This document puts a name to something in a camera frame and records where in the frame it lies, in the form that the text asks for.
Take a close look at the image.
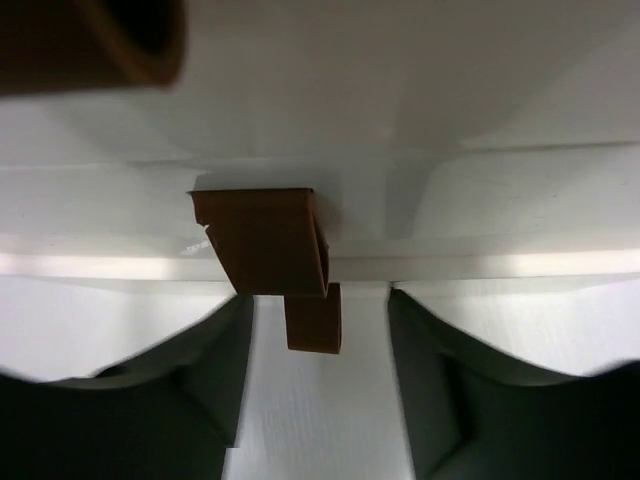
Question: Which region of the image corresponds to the white drawer cabinet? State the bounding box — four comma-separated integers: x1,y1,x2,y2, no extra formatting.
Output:
1,1,639,282

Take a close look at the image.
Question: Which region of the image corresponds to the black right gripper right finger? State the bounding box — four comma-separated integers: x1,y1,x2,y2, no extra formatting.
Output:
387,289,639,479

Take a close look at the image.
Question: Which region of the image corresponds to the brown bottom drawer handle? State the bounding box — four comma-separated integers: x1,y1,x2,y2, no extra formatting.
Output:
284,283,342,355

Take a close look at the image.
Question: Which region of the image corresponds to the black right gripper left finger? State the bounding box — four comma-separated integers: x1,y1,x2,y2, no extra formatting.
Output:
1,295,254,479

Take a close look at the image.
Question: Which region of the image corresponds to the brown top drawer handle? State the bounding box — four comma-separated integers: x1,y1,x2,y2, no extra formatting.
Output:
1,1,187,97

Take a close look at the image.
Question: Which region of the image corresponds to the brown drawer handle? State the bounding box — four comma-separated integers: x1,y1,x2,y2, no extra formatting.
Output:
190,188,329,298
1,1,187,97
284,283,342,355

